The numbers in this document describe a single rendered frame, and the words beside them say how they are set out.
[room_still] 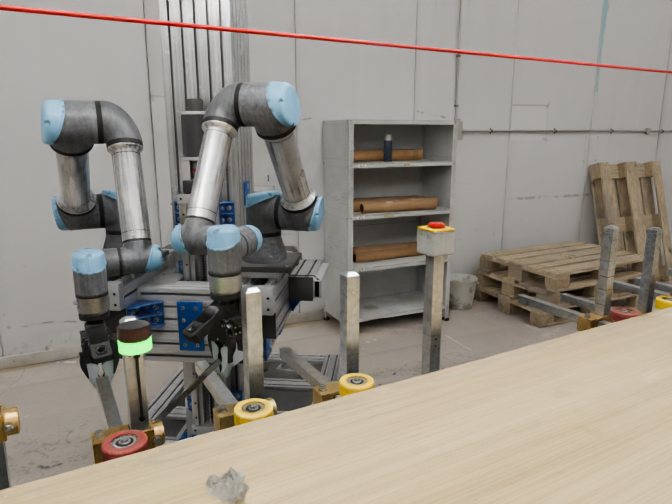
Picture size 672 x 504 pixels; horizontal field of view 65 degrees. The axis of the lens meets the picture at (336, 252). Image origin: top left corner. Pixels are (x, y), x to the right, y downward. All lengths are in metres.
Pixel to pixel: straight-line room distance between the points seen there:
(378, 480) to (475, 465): 0.17
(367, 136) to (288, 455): 3.41
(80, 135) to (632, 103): 5.40
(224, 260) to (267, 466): 0.47
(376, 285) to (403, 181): 0.88
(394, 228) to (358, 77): 1.22
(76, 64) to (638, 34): 4.95
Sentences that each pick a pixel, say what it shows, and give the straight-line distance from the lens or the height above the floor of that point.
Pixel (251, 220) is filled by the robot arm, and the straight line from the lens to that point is 1.76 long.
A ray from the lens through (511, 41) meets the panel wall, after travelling 5.06.
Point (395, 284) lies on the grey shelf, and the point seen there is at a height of 0.21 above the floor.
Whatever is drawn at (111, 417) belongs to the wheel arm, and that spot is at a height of 0.86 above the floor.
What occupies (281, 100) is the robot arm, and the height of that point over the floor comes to 1.54.
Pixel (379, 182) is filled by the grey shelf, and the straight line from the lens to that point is 4.27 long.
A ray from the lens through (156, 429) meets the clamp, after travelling 1.21.
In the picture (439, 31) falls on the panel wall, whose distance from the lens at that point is 4.61.
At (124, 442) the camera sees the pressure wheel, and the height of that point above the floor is 0.91.
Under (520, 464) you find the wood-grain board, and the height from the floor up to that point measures 0.90.
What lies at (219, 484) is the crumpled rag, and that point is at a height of 0.91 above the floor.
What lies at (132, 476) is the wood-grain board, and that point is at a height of 0.90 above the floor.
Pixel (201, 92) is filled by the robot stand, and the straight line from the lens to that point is 1.98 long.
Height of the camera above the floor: 1.46
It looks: 13 degrees down
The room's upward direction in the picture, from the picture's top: straight up
